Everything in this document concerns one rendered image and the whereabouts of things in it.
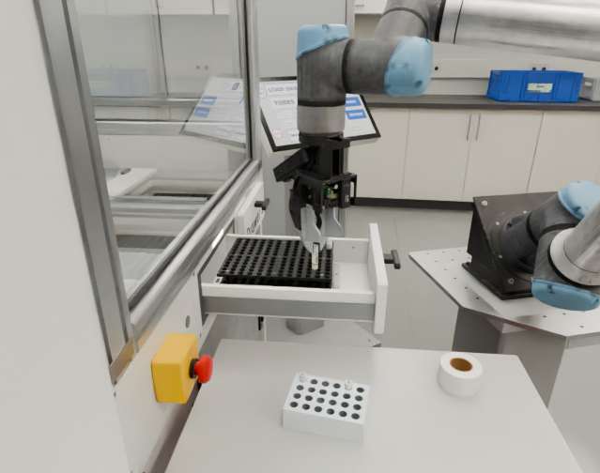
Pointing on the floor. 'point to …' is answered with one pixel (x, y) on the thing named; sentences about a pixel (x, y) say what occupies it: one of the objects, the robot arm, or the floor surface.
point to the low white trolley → (384, 365)
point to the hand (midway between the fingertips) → (313, 243)
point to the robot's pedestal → (510, 334)
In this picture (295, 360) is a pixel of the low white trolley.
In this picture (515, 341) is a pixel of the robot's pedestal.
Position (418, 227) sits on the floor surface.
